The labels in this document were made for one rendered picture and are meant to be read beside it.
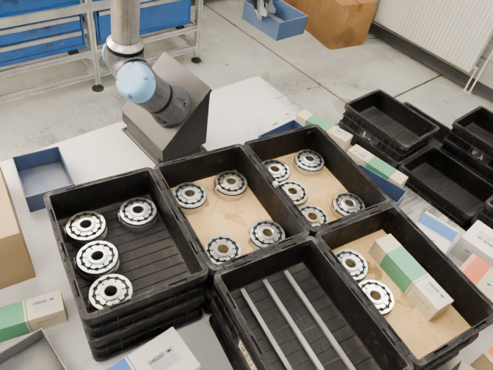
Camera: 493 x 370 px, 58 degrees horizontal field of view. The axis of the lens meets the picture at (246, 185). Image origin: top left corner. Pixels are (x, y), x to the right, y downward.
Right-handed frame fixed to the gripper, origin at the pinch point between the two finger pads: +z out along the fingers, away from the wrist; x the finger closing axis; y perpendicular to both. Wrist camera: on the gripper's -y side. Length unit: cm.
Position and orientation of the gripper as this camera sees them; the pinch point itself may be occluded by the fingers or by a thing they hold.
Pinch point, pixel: (261, 15)
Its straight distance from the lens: 175.5
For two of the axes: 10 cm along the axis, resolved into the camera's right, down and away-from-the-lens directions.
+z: -0.4, 6.5, 7.6
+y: 6.1, 6.2, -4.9
